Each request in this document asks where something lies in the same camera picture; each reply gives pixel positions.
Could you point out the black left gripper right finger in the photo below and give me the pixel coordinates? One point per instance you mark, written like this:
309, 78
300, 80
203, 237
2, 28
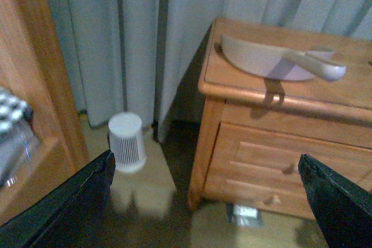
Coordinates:
341, 208

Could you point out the white cylindrical air purifier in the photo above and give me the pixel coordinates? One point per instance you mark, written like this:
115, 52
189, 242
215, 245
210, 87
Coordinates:
126, 142

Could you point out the wooden bed frame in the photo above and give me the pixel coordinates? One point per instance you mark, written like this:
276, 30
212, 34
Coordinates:
32, 67

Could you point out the white dustpan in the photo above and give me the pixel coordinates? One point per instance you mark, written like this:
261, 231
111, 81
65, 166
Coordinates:
267, 61

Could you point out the wooden nightstand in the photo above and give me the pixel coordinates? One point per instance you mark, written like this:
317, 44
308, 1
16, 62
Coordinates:
253, 131

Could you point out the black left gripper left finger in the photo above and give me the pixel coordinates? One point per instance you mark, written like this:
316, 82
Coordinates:
70, 215

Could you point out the cream brush handle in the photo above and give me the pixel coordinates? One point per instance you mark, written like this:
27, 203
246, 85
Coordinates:
318, 66

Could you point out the black white checkered cloth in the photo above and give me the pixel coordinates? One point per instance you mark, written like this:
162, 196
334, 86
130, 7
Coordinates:
13, 109

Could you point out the light blue curtain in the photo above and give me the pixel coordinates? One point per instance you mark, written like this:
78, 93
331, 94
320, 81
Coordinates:
141, 55

